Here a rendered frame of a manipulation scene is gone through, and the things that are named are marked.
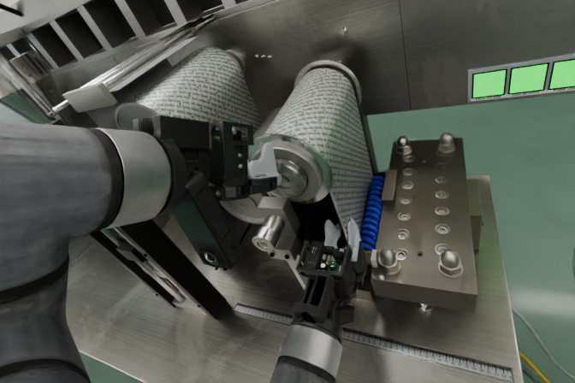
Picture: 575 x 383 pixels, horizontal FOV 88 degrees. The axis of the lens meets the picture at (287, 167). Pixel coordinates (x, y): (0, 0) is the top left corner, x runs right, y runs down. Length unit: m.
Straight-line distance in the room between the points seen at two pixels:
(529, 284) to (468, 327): 1.14
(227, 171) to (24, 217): 0.16
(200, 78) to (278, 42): 0.21
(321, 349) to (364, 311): 0.29
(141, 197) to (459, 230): 0.53
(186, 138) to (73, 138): 0.10
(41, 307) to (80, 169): 0.08
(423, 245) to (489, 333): 0.18
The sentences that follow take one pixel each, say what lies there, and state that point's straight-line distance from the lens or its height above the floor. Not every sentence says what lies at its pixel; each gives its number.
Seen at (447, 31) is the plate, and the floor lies 1.30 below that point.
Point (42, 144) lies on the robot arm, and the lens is 0.21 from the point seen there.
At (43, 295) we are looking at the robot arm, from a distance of 0.23.
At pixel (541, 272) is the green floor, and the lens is 1.85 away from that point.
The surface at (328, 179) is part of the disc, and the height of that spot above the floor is 1.24.
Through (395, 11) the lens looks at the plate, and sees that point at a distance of 0.66.
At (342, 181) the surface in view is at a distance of 0.53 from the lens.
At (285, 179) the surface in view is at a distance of 0.45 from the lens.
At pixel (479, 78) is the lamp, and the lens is 0.71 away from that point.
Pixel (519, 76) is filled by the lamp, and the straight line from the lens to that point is 0.72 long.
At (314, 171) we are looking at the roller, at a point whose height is 1.26.
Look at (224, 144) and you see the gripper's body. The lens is 0.30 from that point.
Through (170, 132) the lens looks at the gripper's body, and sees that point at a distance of 0.28.
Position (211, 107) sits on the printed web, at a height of 1.33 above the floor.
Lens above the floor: 1.53
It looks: 35 degrees down
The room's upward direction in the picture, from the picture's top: 24 degrees counter-clockwise
